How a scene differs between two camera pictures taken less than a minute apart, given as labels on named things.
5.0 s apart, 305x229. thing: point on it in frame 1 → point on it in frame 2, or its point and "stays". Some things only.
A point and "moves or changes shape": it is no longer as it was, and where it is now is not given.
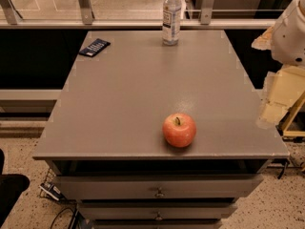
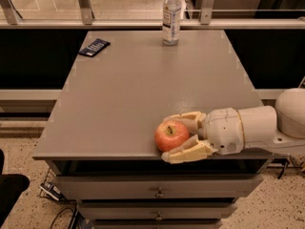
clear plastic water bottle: (172, 17) stays
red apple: (179, 130) moves or changes shape
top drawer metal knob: (159, 193) stays
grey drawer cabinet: (105, 144) stays
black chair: (11, 186) stays
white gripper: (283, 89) → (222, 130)
